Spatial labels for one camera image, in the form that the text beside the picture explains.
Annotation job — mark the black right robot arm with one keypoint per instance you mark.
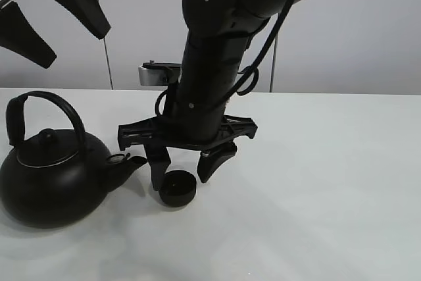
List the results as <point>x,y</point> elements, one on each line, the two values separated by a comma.
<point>226,42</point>

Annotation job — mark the small black teacup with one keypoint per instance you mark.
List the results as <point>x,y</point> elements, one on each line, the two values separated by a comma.
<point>178,189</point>

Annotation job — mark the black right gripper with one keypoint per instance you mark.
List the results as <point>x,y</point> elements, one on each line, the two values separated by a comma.
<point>156,134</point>

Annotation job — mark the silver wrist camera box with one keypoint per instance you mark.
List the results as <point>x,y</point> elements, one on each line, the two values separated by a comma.
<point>153,74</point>

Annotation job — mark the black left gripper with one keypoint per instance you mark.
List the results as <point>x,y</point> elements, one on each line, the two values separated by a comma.
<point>17,34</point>

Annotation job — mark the black teapot with handle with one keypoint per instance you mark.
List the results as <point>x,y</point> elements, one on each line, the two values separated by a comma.
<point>57,177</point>

